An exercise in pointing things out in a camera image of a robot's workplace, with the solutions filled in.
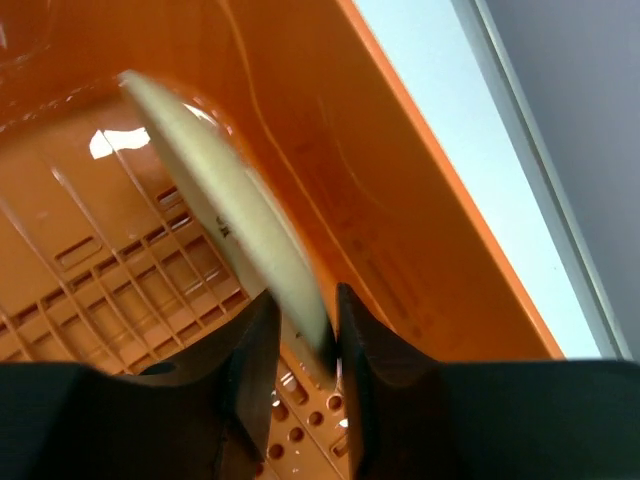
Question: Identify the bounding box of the white plate with red marks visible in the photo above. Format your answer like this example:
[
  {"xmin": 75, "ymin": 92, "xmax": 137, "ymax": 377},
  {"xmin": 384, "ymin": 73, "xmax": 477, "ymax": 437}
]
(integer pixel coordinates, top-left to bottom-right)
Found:
[{"xmin": 118, "ymin": 70, "xmax": 338, "ymax": 390}]

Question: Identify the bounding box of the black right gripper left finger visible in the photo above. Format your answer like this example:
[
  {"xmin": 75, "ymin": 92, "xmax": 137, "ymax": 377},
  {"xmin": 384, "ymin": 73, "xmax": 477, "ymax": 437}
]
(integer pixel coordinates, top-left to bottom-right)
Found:
[{"xmin": 1, "ymin": 292, "xmax": 281, "ymax": 479}]

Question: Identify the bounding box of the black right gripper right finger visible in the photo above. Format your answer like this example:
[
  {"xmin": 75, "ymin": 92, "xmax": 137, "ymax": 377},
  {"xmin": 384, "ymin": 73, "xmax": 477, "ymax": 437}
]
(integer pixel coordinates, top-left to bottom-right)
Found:
[{"xmin": 336, "ymin": 283, "xmax": 639, "ymax": 479}]

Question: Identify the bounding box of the aluminium side rail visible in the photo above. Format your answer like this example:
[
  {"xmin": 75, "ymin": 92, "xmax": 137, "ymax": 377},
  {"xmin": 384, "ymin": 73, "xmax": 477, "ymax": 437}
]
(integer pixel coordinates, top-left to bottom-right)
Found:
[{"xmin": 453, "ymin": 1, "xmax": 634, "ymax": 361}]

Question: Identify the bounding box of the orange plastic dish rack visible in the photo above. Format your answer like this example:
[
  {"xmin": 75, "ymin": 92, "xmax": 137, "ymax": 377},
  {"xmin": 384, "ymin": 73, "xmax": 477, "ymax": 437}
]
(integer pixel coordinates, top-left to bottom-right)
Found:
[{"xmin": 1, "ymin": 1, "xmax": 562, "ymax": 479}]

